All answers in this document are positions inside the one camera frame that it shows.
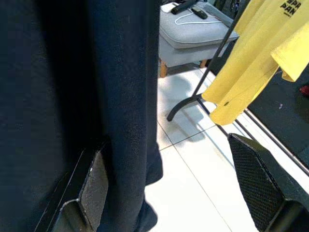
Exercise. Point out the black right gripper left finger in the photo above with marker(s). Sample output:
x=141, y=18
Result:
x=94, y=183

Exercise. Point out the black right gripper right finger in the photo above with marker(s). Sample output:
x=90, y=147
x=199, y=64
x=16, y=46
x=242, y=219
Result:
x=258, y=188

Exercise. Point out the navy blue garment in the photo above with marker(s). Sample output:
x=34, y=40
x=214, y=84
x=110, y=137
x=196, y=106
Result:
x=72, y=72

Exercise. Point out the black carpet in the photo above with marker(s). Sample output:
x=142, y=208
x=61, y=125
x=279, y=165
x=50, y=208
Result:
x=285, y=116

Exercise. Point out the red cloth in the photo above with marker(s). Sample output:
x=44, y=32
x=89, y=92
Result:
x=304, y=90

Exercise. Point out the yellow printed t-shirt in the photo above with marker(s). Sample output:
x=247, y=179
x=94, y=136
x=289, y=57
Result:
x=253, y=60

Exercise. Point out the black metal clothes rack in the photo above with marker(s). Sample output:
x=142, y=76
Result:
x=217, y=55

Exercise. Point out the grey upholstered ottoman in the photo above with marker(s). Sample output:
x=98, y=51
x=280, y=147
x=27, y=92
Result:
x=193, y=36

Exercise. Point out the black remote control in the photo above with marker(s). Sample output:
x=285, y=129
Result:
x=200, y=13

